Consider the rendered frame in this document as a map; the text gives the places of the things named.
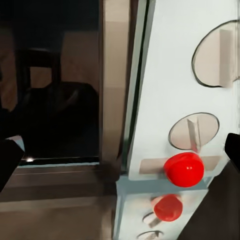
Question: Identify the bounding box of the microwave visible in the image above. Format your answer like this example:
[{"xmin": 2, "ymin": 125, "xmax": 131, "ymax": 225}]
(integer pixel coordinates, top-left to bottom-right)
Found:
[{"xmin": 0, "ymin": 0, "xmax": 240, "ymax": 189}]

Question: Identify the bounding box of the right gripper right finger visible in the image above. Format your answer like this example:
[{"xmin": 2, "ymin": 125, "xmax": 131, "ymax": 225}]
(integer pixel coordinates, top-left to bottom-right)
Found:
[{"xmin": 224, "ymin": 133, "xmax": 240, "ymax": 173}]

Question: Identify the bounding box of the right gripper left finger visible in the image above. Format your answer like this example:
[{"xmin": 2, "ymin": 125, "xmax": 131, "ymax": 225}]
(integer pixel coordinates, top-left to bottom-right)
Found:
[{"xmin": 0, "ymin": 133, "xmax": 26, "ymax": 193}]

